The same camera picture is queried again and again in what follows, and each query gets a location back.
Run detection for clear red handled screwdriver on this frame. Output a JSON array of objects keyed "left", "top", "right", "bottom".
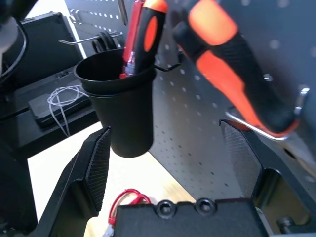
[{"left": 119, "top": 0, "right": 146, "bottom": 79}]

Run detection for black cup holder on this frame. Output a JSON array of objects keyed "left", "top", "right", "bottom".
[{"left": 75, "top": 48, "right": 183, "bottom": 158}]

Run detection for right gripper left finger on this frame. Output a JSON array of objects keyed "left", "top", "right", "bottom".
[{"left": 37, "top": 126, "right": 112, "bottom": 237}]

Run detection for orange black handled screwdriver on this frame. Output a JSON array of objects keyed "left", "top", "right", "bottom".
[{"left": 133, "top": 0, "right": 168, "bottom": 75}]

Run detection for metal peg hook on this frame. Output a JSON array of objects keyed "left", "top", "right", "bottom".
[{"left": 69, "top": 9, "right": 82, "bottom": 24}]

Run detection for orange black pliers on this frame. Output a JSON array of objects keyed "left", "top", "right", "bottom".
[{"left": 172, "top": 0, "right": 301, "bottom": 139}]

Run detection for black flight case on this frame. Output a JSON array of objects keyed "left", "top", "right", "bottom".
[{"left": 18, "top": 11, "right": 86, "bottom": 88}]

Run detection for grey pegboard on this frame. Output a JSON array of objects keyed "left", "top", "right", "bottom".
[{"left": 65, "top": 0, "right": 316, "bottom": 200}]

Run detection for wire pliers holder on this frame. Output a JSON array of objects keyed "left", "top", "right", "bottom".
[{"left": 226, "top": 74, "right": 311, "bottom": 141}]

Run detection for black cable coil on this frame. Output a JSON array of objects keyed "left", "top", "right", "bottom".
[{"left": 58, "top": 33, "right": 124, "bottom": 46}]

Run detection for white cable tie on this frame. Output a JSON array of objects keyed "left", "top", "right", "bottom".
[{"left": 48, "top": 85, "right": 82, "bottom": 138}]

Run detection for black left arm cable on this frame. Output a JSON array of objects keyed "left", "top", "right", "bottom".
[{"left": 0, "top": 22, "right": 29, "bottom": 77}]

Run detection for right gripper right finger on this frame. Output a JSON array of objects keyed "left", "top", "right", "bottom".
[{"left": 219, "top": 119, "right": 316, "bottom": 223}]

